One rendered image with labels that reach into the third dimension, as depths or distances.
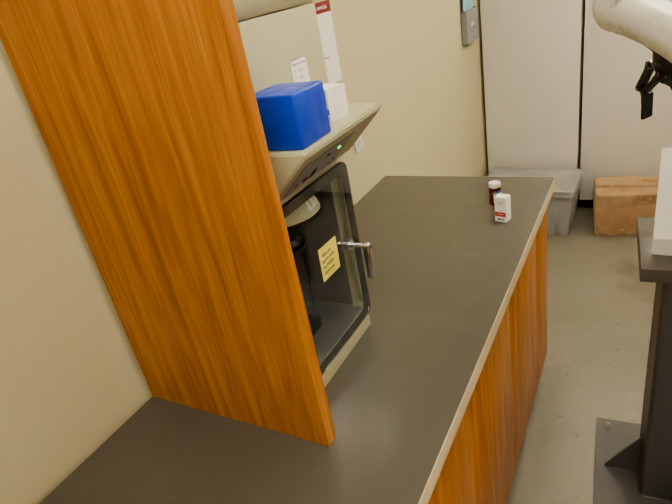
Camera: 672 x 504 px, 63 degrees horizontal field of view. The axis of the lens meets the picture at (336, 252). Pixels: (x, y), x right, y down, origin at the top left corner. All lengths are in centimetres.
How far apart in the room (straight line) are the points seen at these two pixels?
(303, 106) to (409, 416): 64
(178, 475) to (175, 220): 51
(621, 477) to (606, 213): 191
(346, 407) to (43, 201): 74
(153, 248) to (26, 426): 44
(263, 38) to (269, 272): 40
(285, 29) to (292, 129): 24
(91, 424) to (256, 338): 49
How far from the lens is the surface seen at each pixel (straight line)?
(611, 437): 244
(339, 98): 106
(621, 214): 379
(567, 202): 372
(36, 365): 125
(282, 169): 91
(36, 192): 121
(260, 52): 100
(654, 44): 132
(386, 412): 118
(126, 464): 128
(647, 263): 166
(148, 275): 114
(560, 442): 241
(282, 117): 90
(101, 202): 113
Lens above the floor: 175
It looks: 27 degrees down
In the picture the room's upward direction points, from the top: 11 degrees counter-clockwise
